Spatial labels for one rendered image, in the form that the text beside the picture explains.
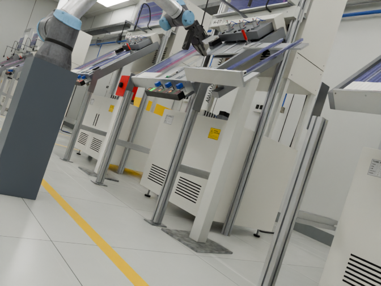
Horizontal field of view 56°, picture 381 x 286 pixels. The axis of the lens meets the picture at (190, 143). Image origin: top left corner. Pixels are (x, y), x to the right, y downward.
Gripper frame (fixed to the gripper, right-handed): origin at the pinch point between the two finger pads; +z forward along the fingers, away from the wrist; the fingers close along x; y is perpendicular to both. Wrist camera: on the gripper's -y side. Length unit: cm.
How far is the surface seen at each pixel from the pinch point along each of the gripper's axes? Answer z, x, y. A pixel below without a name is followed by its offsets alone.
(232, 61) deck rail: -0.2, -31.9, -6.7
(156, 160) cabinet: 42, 26, -57
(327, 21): 29, -32, 72
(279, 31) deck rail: 8.3, -31.8, 32.2
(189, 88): -4.3, -26.2, -33.7
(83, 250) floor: -16, -76, -120
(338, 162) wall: 164, -2, 64
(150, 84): -4.5, 13.9, -33.7
